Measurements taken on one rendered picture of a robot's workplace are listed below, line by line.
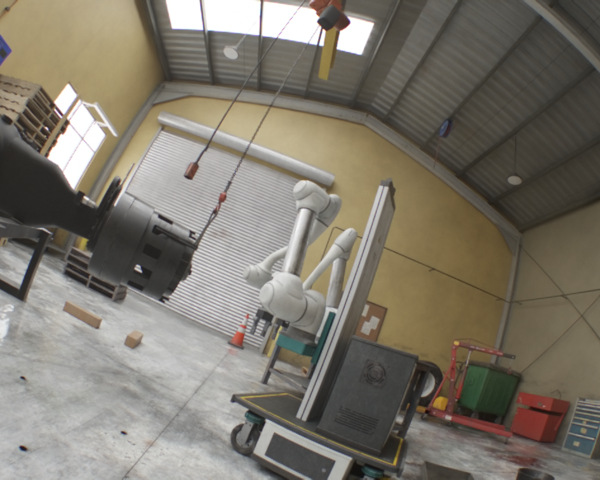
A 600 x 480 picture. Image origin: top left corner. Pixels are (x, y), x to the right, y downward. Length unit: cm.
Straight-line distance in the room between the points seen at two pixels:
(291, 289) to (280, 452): 81
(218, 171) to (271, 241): 221
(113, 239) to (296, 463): 148
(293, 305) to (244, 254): 596
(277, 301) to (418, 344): 703
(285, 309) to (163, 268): 77
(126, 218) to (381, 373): 156
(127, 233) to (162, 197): 633
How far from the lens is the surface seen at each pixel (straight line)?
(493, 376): 820
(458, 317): 897
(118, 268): 192
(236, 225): 762
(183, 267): 198
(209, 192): 794
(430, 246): 873
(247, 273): 179
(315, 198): 174
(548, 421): 745
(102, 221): 199
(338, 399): 162
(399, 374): 157
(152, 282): 195
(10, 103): 521
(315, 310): 165
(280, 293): 150
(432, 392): 784
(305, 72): 873
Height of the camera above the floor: 77
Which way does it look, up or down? 15 degrees up
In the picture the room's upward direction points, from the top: 22 degrees clockwise
